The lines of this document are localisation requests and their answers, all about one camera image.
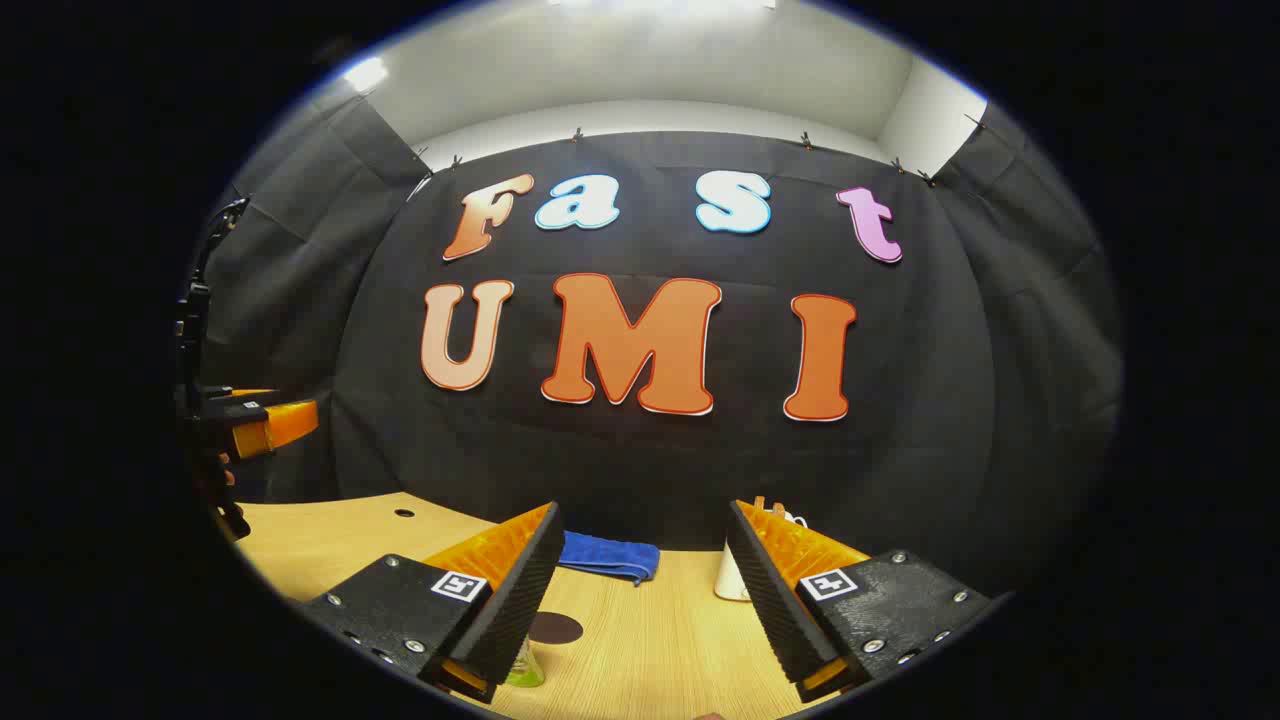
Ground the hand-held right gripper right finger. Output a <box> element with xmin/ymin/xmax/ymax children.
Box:
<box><xmin>725</xmin><ymin>499</ymin><xmax>993</xmax><ymax>704</ymax></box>

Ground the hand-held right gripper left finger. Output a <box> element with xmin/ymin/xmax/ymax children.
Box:
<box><xmin>298</xmin><ymin>501</ymin><xmax>567</xmax><ymax>704</ymax></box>

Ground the white box with orange items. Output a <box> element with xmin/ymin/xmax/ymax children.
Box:
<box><xmin>714</xmin><ymin>495</ymin><xmax>809</xmax><ymax>603</ymax></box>

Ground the blue folded towel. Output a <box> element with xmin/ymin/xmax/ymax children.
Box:
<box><xmin>558</xmin><ymin>530</ymin><xmax>661</xmax><ymax>586</ymax></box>

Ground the black backdrop cloth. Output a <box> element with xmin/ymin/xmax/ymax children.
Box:
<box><xmin>195</xmin><ymin>95</ymin><xmax>1126</xmax><ymax>601</ymax></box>

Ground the dark brown round coaster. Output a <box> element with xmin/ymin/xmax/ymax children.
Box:
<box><xmin>528</xmin><ymin>612</ymin><xmax>585</xmax><ymax>646</ymax></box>

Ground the clear plastic water bottle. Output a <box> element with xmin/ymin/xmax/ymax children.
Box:
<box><xmin>503</xmin><ymin>638</ymin><xmax>546</xmax><ymax>688</ymax></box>

